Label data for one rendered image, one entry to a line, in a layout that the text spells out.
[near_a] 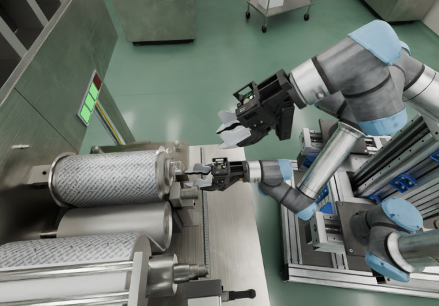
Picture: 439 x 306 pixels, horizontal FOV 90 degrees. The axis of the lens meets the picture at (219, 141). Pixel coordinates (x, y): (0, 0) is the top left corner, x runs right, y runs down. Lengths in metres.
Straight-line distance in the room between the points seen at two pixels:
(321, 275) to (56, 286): 1.48
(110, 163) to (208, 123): 1.80
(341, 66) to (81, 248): 0.51
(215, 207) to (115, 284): 0.62
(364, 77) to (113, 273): 0.47
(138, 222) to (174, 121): 1.86
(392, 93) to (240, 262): 0.70
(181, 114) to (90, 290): 2.17
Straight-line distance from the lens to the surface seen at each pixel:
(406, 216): 1.00
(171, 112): 2.48
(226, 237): 0.91
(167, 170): 0.59
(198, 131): 2.28
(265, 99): 0.44
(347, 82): 0.43
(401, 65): 0.56
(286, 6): 3.96
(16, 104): 0.73
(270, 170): 0.75
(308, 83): 0.41
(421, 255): 0.85
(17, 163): 0.71
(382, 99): 0.46
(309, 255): 1.70
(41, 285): 0.43
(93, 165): 0.63
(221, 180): 0.74
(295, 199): 0.84
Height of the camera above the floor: 1.79
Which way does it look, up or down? 55 degrees down
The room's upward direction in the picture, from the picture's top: straight up
